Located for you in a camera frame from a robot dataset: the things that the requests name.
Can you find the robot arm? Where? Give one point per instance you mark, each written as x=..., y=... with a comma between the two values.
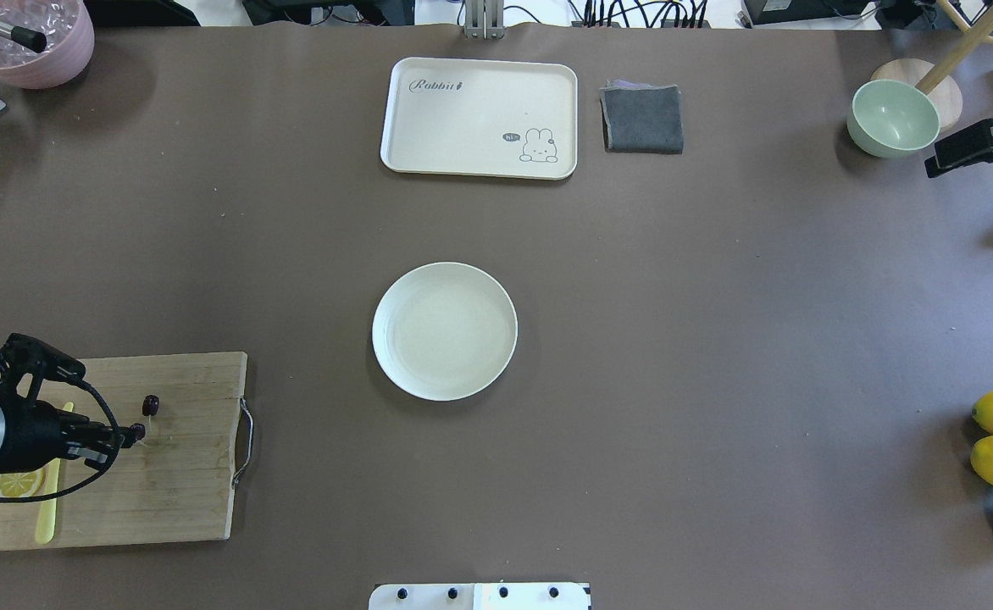
x=64, y=418

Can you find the wooden cup tree stand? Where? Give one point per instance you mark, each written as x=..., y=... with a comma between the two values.
x=935, y=80

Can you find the white mounting base plate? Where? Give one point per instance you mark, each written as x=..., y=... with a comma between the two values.
x=482, y=595

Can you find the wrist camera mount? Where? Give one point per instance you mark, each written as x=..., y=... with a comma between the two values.
x=26, y=363

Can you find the lemon slice lower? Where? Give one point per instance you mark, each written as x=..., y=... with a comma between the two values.
x=22, y=484

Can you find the yellow plastic knife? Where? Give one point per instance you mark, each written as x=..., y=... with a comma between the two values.
x=48, y=510

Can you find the black muddler in bowl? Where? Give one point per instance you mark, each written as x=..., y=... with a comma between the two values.
x=34, y=40

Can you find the green bowl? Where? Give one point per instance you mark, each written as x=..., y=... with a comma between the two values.
x=891, y=119

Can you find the cream rabbit tray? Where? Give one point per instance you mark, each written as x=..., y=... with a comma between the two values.
x=481, y=117

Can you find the pink bowl with ice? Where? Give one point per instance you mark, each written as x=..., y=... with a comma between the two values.
x=70, y=43

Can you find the grey folded cloth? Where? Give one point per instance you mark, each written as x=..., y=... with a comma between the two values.
x=642, y=118

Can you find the white round plate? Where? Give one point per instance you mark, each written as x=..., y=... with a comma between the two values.
x=445, y=331

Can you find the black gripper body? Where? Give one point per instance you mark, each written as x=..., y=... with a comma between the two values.
x=32, y=435

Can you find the aluminium frame post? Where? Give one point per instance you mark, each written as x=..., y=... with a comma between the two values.
x=483, y=19

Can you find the wooden cutting board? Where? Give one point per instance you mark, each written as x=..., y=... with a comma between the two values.
x=176, y=485

